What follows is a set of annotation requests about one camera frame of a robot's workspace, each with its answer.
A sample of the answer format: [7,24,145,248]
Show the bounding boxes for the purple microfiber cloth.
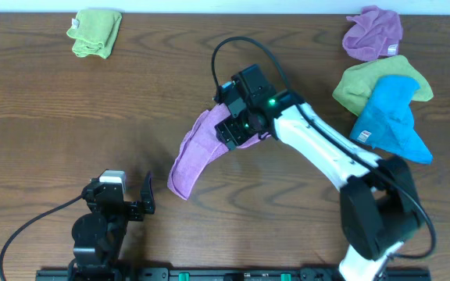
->
[166,102,273,201]

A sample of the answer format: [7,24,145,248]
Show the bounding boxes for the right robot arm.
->
[215,78,425,280]

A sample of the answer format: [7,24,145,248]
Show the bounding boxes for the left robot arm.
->
[67,169,155,280]

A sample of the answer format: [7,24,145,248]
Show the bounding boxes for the olive green cloth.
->
[332,55,434,116]

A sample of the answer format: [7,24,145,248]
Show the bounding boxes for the blue cloth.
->
[350,75,433,165]

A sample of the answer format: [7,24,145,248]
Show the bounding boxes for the crumpled purple cloth top right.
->
[342,5,403,62]

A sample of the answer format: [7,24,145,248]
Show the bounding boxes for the folded green cloth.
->
[66,9,123,59]

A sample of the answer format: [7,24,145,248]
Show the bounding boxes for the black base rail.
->
[35,266,432,281]

